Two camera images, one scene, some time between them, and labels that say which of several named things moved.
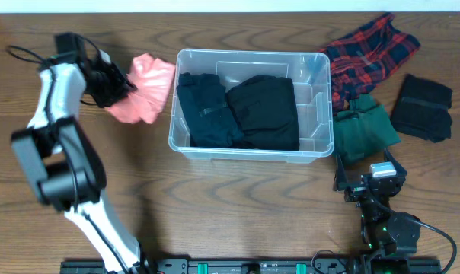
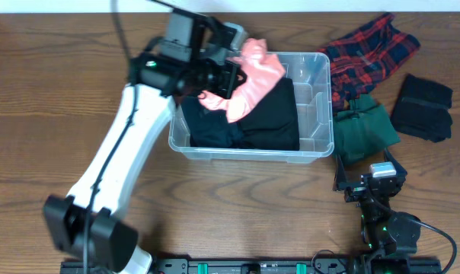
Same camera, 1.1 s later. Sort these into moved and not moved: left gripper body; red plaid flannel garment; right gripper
Moved: left gripper body
Not moved: red plaid flannel garment; right gripper
